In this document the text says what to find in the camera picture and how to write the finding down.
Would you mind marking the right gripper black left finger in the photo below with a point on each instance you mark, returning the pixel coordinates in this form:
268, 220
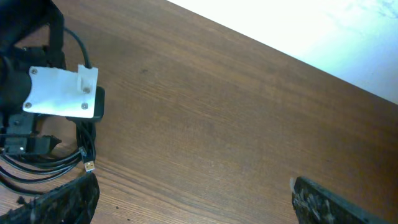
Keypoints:
74, 202

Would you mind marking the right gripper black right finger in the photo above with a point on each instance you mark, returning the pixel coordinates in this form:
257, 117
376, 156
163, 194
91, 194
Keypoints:
314, 204

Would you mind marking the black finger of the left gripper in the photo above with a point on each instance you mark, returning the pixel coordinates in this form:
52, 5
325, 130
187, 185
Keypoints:
41, 145

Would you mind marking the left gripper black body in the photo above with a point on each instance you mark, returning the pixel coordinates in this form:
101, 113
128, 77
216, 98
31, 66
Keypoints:
18, 133

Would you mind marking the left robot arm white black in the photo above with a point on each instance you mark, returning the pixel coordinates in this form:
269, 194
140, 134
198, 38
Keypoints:
20, 18

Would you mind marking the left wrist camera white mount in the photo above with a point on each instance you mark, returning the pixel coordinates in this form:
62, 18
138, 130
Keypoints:
61, 92

